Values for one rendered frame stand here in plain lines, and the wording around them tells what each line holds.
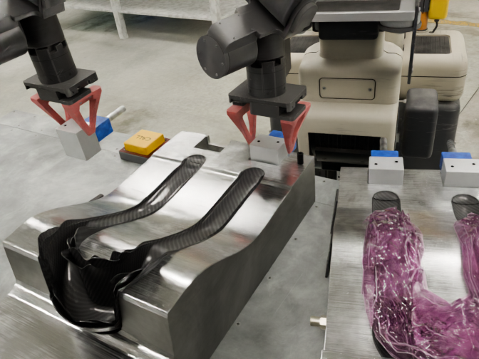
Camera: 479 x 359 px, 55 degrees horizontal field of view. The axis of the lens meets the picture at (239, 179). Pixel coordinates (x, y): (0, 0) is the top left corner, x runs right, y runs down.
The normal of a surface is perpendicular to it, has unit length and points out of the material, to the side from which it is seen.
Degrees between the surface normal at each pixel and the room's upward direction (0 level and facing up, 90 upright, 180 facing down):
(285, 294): 0
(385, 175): 90
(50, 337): 0
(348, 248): 8
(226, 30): 33
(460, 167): 0
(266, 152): 90
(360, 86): 98
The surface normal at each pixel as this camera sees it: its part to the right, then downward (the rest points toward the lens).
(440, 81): -0.31, 0.58
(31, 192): -0.11, -0.81
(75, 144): -0.50, 0.57
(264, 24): 0.29, -0.50
